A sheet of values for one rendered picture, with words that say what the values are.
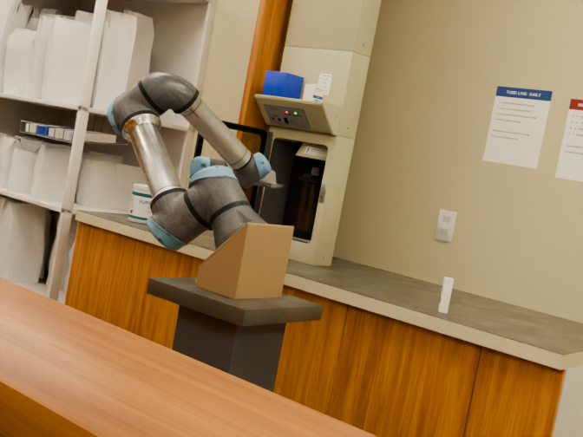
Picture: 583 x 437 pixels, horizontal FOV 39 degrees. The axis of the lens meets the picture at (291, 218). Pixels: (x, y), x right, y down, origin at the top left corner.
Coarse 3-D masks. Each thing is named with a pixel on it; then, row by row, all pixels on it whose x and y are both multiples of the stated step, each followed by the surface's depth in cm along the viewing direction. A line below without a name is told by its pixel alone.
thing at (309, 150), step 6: (306, 144) 304; (312, 144) 302; (300, 150) 305; (306, 150) 302; (312, 150) 301; (318, 150) 301; (324, 150) 301; (306, 156) 301; (312, 156) 300; (318, 156) 300; (324, 156) 300
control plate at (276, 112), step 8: (264, 104) 301; (272, 112) 301; (280, 112) 299; (288, 112) 296; (296, 112) 293; (304, 112) 291; (272, 120) 305; (288, 120) 299; (296, 120) 296; (304, 120) 294
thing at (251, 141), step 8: (240, 136) 302; (248, 136) 304; (256, 136) 306; (208, 144) 293; (248, 144) 305; (256, 144) 307; (208, 152) 294; (216, 152) 296; (256, 152) 308; (248, 192) 308; (248, 200) 309
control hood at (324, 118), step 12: (264, 96) 299; (276, 96) 296; (264, 108) 303; (300, 108) 291; (312, 108) 287; (324, 108) 283; (336, 108) 288; (312, 120) 291; (324, 120) 287; (336, 120) 289; (324, 132) 291; (336, 132) 291
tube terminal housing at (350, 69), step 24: (288, 48) 308; (288, 72) 307; (312, 72) 300; (336, 72) 294; (360, 72) 295; (336, 96) 293; (360, 96) 298; (336, 144) 292; (336, 168) 295; (336, 192) 297; (336, 216) 300; (312, 240) 295; (312, 264) 295
